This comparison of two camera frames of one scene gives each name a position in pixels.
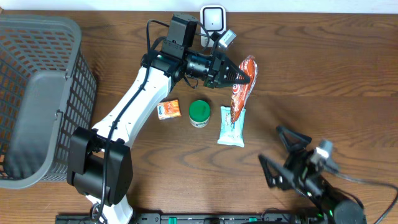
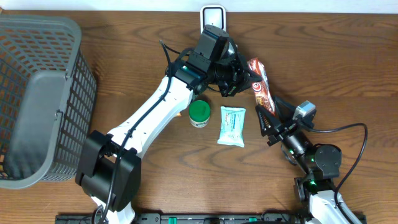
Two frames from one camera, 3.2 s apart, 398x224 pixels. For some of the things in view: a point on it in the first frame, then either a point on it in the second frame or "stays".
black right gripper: x=298 y=168 to x=281 y=132
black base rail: x=200 y=218 stays
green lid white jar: x=199 y=113 stays
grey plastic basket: x=48 y=89 stays
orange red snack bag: x=241 y=92 to x=262 y=88
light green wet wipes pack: x=228 y=134 stays
